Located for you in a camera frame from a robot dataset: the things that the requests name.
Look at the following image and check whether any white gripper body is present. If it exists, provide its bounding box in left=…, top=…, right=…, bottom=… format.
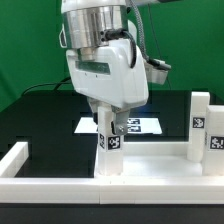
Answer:
left=66, top=39, right=149, bottom=109

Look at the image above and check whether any fiducial marker sheet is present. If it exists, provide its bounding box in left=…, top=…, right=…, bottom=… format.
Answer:
left=75, top=117, right=162, bottom=134

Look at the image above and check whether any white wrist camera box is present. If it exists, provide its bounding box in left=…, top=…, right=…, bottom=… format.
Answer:
left=144, top=59, right=171, bottom=85

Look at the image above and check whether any white U-shaped obstacle fence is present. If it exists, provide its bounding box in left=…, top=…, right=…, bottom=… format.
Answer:
left=0, top=142, right=224, bottom=205

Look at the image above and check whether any black cable on table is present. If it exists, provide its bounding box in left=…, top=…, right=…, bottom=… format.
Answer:
left=21, top=76, right=73, bottom=98

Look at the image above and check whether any white square desk top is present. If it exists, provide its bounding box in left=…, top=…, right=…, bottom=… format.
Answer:
left=121, top=142, right=202, bottom=178

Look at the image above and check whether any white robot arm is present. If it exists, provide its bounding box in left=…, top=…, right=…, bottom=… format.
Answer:
left=60, top=0, right=171, bottom=135

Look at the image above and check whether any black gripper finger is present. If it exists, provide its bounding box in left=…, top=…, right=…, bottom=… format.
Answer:
left=87, top=97, right=99, bottom=123
left=112, top=110, right=130, bottom=135

